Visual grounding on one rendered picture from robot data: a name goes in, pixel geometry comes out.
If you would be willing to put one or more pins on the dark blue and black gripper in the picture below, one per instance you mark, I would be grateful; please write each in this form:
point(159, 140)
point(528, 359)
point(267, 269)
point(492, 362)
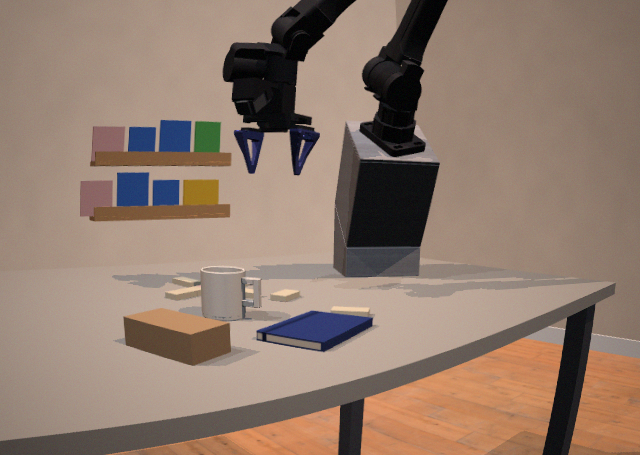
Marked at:
point(277, 122)

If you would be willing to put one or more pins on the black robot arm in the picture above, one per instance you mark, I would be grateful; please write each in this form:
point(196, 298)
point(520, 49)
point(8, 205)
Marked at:
point(393, 130)

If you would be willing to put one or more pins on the brown rectangular block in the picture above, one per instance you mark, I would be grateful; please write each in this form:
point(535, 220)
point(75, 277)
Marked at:
point(177, 336)

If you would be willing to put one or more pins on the grey mug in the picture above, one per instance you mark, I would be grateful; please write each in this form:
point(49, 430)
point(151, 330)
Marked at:
point(223, 294)

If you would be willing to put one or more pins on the dark blue notebook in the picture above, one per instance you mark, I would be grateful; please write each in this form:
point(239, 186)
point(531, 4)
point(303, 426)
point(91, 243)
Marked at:
point(314, 330)

